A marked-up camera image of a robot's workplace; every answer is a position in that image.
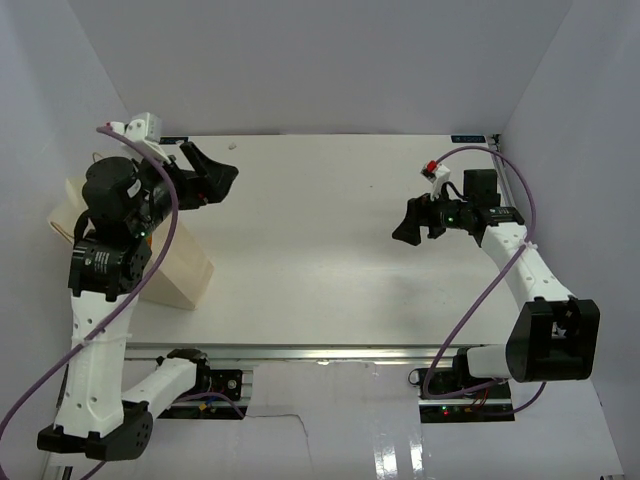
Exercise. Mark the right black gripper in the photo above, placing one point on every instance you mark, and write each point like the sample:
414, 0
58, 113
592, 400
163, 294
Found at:
418, 209

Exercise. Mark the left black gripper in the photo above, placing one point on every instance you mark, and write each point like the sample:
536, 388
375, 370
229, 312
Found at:
208, 181

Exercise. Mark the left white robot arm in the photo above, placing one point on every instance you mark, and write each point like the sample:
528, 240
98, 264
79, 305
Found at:
126, 201

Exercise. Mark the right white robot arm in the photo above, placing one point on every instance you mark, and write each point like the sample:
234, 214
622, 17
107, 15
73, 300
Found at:
554, 337

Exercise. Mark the beige paper bag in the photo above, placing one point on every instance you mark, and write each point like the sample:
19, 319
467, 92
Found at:
181, 280

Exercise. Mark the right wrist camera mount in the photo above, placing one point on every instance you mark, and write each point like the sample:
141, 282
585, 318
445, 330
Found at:
438, 175

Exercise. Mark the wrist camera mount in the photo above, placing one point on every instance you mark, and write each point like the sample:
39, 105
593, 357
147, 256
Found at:
438, 175
144, 130

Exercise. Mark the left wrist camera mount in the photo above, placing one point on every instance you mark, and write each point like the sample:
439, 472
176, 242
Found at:
144, 130

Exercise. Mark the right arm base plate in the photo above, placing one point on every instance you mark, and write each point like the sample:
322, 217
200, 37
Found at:
452, 402

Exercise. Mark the aluminium table rail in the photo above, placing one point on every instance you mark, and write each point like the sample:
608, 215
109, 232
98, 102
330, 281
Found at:
320, 353

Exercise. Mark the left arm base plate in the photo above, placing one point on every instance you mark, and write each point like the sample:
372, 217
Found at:
227, 382

